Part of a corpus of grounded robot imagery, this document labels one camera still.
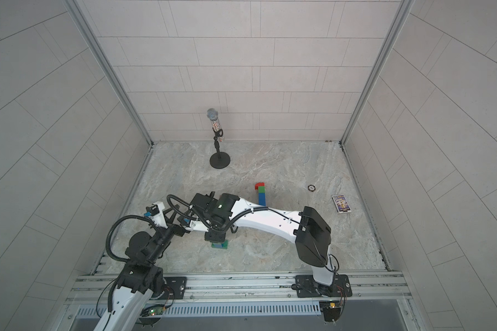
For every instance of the controller board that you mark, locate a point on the controller board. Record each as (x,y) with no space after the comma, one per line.
(153,311)
(331,310)

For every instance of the aluminium front rail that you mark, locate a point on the aluminium front rail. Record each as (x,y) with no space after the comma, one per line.
(272,286)

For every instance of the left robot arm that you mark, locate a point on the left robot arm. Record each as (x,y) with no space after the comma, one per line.
(141,280)

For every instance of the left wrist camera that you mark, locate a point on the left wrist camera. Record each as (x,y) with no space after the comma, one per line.
(155,213)

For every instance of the playing card box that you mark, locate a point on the playing card box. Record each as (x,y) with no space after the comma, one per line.
(341,203)

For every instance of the vented cable duct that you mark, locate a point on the vented cable duct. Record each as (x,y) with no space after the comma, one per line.
(239,309)

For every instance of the glitter microphone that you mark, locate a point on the glitter microphone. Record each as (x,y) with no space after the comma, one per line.
(213,116)

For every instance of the black microphone stand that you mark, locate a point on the black microphone stand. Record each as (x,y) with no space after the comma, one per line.
(219,160)

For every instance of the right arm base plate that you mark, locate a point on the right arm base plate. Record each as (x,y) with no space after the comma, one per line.
(306,287)

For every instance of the green long lego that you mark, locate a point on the green long lego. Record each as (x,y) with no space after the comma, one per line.
(225,245)

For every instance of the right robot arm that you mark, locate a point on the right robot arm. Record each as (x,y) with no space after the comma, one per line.
(306,229)

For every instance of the right controller board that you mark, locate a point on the right controller board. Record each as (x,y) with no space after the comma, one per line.
(331,310)

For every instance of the left controller board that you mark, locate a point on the left controller board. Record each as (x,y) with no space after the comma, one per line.
(153,311)

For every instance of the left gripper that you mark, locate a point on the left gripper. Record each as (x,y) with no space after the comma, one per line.
(177,232)

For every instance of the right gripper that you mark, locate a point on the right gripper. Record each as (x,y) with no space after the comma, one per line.
(211,236)

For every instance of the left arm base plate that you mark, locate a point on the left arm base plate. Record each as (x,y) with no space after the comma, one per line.
(169,288)

